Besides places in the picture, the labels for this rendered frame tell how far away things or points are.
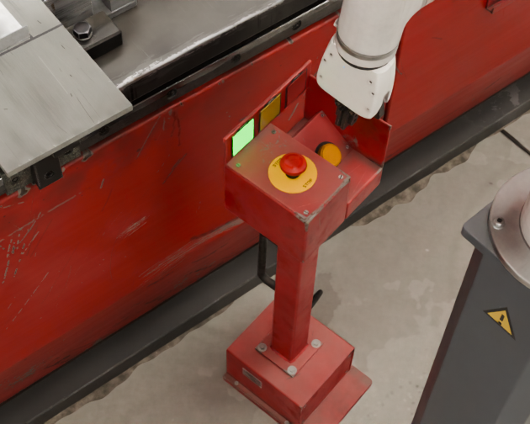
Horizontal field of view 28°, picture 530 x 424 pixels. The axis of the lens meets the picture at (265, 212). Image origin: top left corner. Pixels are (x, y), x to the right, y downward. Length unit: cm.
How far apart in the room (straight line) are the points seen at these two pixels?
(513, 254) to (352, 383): 104
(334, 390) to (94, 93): 106
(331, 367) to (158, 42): 83
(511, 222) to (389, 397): 103
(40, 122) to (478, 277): 57
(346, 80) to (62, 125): 39
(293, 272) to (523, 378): 56
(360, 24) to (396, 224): 117
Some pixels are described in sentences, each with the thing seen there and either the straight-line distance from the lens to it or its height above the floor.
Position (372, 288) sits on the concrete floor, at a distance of 236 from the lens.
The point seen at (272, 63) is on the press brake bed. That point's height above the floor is 74.
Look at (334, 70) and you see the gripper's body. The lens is 145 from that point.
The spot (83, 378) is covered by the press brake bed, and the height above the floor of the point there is 5.
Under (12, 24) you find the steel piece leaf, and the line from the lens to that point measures 146.
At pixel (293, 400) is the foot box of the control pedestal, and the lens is 209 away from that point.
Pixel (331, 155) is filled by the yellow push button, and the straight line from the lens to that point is 164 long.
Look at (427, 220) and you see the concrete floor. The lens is 247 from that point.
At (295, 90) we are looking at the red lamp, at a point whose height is 81.
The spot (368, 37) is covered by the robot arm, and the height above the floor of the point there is 106.
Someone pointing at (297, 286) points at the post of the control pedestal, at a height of 43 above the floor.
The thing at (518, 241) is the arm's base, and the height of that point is 101.
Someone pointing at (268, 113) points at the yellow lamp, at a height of 81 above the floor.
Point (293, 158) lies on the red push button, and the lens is 153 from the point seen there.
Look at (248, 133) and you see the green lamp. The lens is 155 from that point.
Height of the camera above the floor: 204
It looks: 56 degrees down
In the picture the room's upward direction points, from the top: 2 degrees clockwise
